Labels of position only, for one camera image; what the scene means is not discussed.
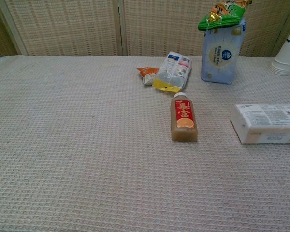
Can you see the yellow and white snack bag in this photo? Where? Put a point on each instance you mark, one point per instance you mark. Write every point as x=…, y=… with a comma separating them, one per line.
x=172, y=72

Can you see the small orange snack packet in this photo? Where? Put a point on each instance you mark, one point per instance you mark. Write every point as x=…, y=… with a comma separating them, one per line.
x=146, y=71

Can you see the blue wet wipes pack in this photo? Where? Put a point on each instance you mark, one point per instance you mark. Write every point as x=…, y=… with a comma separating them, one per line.
x=220, y=58

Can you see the woven folding screen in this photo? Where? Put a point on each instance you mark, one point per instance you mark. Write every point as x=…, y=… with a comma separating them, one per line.
x=62, y=26

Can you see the green peanut snack bag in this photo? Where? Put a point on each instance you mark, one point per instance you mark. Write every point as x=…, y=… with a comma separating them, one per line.
x=220, y=17

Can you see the stack of white paper cups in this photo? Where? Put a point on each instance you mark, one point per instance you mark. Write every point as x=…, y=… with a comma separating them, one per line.
x=286, y=55

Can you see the beige waffle-weave tablecloth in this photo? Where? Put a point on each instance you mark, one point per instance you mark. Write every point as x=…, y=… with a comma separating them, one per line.
x=87, y=145

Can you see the white Face tissue pack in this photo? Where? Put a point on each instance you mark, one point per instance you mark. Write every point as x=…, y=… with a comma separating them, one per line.
x=261, y=120

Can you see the juice bottle with red label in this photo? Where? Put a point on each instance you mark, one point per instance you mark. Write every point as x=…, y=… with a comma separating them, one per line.
x=183, y=116

